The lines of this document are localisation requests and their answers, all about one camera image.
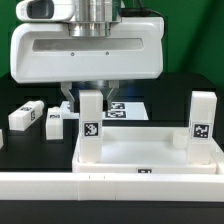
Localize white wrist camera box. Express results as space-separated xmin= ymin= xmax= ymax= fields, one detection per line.
xmin=16 ymin=0 xmax=75 ymax=22

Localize white desk tabletop tray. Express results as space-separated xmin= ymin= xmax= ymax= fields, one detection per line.
xmin=72 ymin=127 xmax=224 ymax=175

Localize white part at left edge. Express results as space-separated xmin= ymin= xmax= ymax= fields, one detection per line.
xmin=0 ymin=129 xmax=4 ymax=150

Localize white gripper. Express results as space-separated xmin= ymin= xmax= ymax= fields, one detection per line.
xmin=10 ymin=17 xmax=164 ymax=113

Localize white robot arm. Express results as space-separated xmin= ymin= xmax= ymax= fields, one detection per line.
xmin=10 ymin=0 xmax=165 ymax=104

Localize white marker base plate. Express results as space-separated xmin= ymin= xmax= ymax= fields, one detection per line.
xmin=60 ymin=101 xmax=148 ymax=120

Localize white L-shaped obstacle wall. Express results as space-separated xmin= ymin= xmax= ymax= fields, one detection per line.
xmin=0 ymin=172 xmax=224 ymax=202

